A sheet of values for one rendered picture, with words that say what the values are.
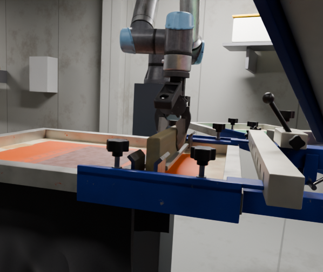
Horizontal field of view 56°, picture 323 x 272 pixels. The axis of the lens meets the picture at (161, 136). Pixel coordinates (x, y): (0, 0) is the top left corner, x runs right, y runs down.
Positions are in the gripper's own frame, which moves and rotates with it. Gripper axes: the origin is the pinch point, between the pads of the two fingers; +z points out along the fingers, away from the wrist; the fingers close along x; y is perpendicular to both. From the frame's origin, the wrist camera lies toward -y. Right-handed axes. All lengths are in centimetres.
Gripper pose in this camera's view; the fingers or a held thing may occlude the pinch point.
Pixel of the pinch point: (170, 145)
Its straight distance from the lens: 83.2
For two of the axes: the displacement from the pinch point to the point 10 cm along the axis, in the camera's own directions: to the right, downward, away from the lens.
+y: 2.3, -1.1, 9.7
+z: -0.5, 9.9, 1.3
